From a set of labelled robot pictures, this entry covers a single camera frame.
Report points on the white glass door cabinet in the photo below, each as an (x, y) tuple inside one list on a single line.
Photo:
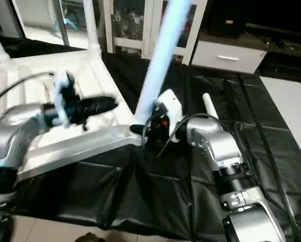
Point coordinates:
[(130, 25)]

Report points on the black work mat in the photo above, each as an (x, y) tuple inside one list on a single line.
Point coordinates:
[(140, 191)]

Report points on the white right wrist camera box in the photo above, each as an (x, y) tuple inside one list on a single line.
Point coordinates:
[(169, 111)]

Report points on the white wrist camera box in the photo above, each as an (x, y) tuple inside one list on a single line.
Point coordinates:
[(62, 93), (169, 111)]

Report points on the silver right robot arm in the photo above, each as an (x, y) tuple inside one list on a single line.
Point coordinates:
[(226, 156)]

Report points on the white drawer cabinet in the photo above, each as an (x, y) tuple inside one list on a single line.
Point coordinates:
[(281, 20)]

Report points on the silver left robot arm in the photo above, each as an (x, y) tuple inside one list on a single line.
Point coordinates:
[(14, 136)]

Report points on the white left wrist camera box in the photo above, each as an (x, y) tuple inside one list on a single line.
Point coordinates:
[(62, 93)]

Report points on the white plastic table top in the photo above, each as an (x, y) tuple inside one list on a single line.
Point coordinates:
[(95, 75)]

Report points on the white drawer unit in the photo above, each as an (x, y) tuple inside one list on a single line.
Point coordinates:
[(226, 56)]

